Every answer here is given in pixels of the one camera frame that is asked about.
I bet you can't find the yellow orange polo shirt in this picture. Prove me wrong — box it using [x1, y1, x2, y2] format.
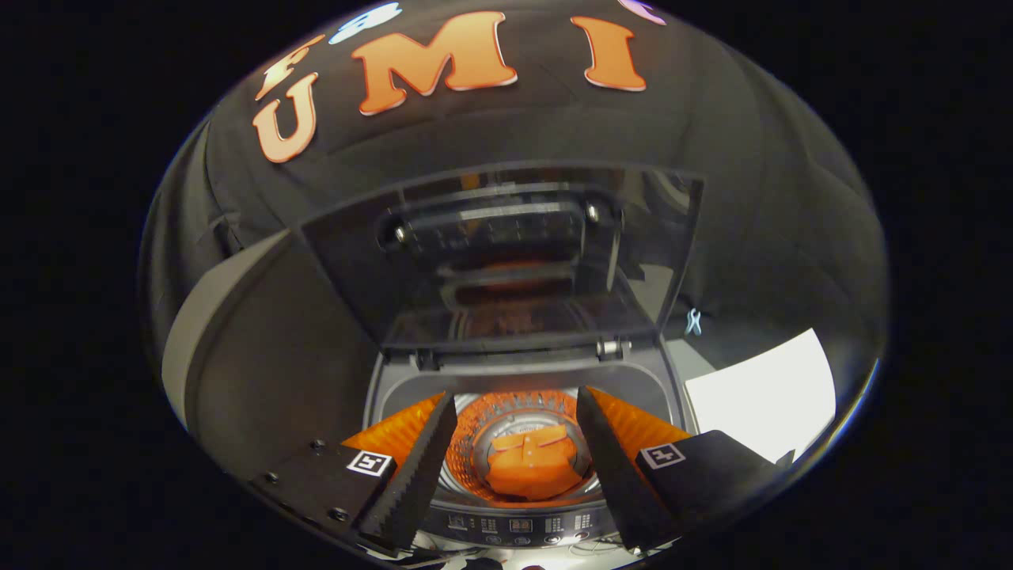
[484, 424, 583, 502]

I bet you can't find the dark washing machine lid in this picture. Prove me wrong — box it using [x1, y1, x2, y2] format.
[301, 165, 707, 355]

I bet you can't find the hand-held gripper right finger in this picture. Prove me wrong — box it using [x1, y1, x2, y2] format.
[576, 386, 796, 551]

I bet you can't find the grey washing machine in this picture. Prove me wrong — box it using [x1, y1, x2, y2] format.
[301, 165, 707, 555]

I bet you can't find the grey box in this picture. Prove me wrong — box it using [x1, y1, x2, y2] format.
[161, 229, 382, 469]

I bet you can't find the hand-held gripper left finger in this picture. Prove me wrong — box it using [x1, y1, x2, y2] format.
[249, 390, 458, 555]

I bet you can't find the white sheet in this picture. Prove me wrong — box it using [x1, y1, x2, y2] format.
[684, 328, 838, 465]

